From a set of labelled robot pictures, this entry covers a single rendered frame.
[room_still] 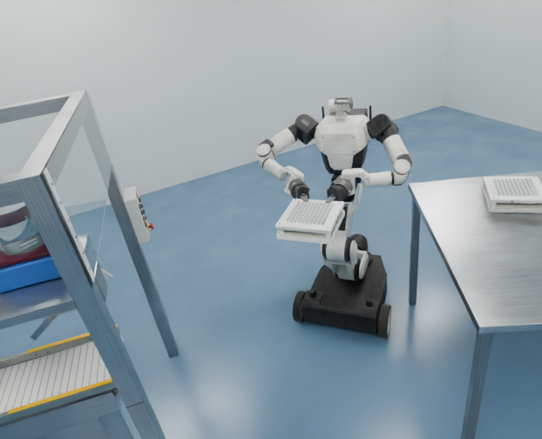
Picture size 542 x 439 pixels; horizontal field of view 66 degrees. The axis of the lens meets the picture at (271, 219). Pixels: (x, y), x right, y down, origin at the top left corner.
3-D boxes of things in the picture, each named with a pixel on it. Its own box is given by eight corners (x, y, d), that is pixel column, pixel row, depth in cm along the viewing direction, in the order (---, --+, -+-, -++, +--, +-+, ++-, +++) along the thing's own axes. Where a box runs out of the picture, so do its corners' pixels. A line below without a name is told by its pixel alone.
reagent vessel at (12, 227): (57, 225, 137) (33, 173, 128) (49, 249, 124) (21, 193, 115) (8, 237, 135) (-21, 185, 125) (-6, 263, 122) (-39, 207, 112)
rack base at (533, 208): (535, 188, 212) (536, 184, 211) (547, 213, 192) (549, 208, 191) (481, 188, 219) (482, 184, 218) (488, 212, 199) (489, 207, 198)
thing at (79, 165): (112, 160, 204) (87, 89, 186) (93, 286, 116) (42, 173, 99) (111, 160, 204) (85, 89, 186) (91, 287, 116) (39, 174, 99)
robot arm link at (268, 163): (274, 172, 218) (250, 155, 228) (278, 183, 226) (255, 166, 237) (287, 158, 220) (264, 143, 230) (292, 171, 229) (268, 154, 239)
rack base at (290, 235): (331, 244, 175) (330, 239, 173) (276, 239, 184) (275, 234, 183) (345, 214, 193) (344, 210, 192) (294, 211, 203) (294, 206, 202)
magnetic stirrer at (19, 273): (77, 240, 146) (66, 218, 141) (68, 275, 127) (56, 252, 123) (16, 256, 142) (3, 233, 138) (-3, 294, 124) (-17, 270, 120)
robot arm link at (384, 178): (369, 191, 212) (408, 188, 210) (370, 182, 203) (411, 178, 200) (367, 172, 216) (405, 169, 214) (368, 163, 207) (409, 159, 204)
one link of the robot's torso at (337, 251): (325, 260, 249) (335, 185, 258) (354, 264, 242) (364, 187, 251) (318, 257, 235) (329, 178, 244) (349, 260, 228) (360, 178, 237)
